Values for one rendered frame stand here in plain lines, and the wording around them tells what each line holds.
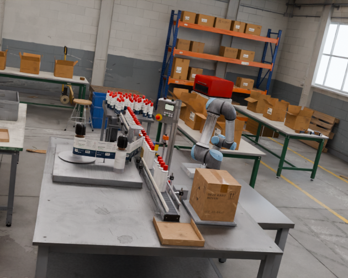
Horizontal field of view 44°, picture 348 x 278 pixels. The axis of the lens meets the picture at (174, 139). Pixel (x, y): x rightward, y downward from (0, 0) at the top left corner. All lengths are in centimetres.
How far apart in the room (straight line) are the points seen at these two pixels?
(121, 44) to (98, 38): 58
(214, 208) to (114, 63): 840
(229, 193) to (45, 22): 847
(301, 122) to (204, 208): 484
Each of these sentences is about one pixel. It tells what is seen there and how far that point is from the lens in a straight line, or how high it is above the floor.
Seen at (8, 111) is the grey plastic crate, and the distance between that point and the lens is 498.
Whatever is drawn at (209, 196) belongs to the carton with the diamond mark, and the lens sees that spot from 292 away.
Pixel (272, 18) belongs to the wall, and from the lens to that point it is 1240.
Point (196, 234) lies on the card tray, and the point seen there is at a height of 84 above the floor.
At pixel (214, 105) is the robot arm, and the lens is 357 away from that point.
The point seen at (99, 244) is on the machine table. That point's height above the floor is 83.
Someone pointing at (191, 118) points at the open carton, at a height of 90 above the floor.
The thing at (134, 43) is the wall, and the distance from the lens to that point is 1109.
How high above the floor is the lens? 204
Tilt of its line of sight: 14 degrees down
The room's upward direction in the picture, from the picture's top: 10 degrees clockwise
